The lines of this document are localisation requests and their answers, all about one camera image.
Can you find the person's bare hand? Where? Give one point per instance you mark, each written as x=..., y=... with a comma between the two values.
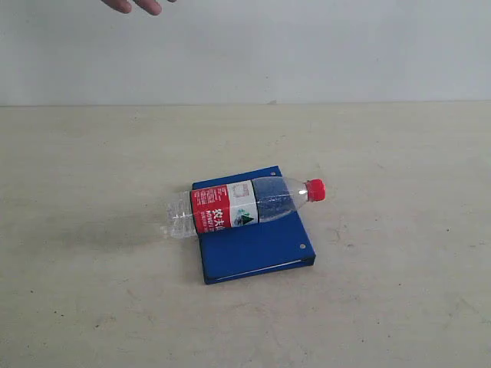
x=151, y=7

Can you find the clear plastic water bottle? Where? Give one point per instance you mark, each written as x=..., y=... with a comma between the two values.
x=237, y=204

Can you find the blue binder notebook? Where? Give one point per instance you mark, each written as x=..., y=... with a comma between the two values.
x=253, y=249

